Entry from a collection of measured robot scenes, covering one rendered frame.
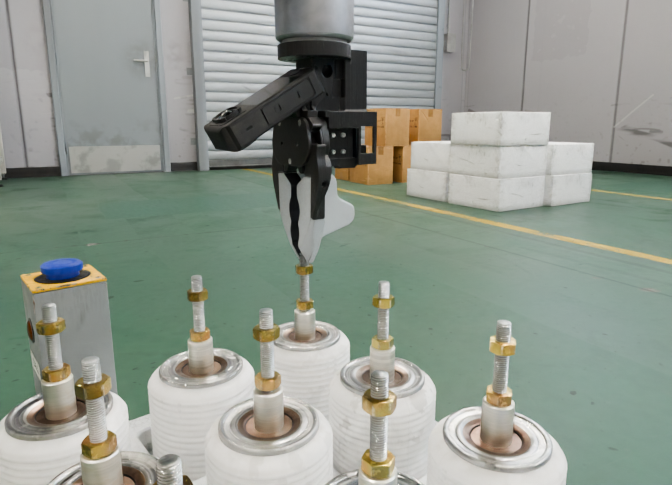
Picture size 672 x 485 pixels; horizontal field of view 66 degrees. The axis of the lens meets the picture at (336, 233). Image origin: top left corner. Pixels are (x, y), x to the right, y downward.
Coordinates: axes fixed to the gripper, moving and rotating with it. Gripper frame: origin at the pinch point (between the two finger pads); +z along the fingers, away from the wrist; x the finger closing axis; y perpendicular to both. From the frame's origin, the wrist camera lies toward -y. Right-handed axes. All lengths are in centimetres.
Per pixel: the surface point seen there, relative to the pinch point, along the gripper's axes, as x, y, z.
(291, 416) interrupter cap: -12.9, -8.4, 9.5
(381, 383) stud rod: -24.9, -9.4, 1.0
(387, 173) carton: 278, 243, 27
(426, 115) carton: 277, 283, -19
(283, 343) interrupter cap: -0.8, -2.6, 9.4
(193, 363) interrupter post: -1.6, -12.2, 8.6
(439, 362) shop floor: 24, 46, 35
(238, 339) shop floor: 57, 17, 35
